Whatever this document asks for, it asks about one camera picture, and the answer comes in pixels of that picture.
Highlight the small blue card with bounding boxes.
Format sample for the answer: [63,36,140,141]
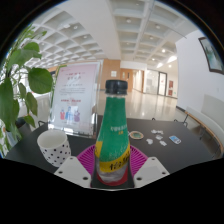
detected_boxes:
[168,134,182,145]

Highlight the round pale sticker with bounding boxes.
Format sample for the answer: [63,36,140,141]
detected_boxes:
[128,130,145,140]

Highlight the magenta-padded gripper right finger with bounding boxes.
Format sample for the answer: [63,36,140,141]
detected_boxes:
[125,144,170,189]

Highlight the long white bench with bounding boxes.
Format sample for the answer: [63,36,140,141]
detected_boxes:
[176,94,224,158]

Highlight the dark-framed wall picture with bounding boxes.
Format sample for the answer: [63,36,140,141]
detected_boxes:
[198,36,224,75]

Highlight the green potted plant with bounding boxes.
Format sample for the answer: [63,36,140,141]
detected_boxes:
[0,24,54,158]

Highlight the clear acrylic sign stand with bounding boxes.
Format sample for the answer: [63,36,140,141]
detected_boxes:
[47,60,103,138]

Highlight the ceiling lights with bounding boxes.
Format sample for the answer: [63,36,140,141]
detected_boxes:
[64,18,178,68]

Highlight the green-labelled clear drink bottle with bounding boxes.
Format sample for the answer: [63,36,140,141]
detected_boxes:
[94,79,132,185]

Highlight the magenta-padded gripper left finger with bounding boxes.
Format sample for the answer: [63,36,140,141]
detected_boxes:
[53,143,98,189]

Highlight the dark-framed glass door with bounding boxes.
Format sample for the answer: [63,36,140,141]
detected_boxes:
[157,71,168,97]

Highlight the white black-dotted cup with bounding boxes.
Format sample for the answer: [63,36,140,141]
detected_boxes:
[36,129,72,168]

